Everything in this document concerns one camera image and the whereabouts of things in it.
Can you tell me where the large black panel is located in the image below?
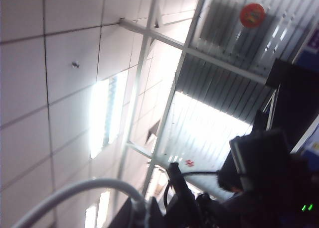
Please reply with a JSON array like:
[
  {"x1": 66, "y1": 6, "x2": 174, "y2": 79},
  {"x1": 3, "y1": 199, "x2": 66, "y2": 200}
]
[{"x1": 254, "y1": 58, "x2": 319, "y2": 149}]

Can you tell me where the long ceiling light strip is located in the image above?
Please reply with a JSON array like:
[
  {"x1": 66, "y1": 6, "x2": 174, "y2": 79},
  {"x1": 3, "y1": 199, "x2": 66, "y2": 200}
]
[{"x1": 89, "y1": 71, "x2": 129, "y2": 160}]

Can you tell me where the white Type-C charging cable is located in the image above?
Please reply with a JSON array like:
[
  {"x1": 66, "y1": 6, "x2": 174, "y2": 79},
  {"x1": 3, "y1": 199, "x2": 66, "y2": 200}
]
[{"x1": 11, "y1": 178, "x2": 147, "y2": 228}]

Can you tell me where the red round sticker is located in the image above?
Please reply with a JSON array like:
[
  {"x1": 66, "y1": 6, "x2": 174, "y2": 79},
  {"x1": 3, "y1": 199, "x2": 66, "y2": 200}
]
[{"x1": 239, "y1": 2, "x2": 266, "y2": 29}]

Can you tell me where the grey ceiling air vent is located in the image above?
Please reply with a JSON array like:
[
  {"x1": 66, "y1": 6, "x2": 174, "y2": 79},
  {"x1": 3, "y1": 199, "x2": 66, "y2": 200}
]
[{"x1": 199, "y1": 0, "x2": 246, "y2": 56}]

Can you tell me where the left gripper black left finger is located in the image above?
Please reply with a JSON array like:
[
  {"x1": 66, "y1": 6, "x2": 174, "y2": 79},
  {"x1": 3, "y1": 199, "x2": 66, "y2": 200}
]
[{"x1": 109, "y1": 197, "x2": 137, "y2": 228}]

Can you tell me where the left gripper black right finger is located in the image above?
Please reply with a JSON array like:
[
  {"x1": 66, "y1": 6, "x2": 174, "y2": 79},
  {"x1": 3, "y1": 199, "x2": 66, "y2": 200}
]
[{"x1": 146, "y1": 196, "x2": 167, "y2": 228}]

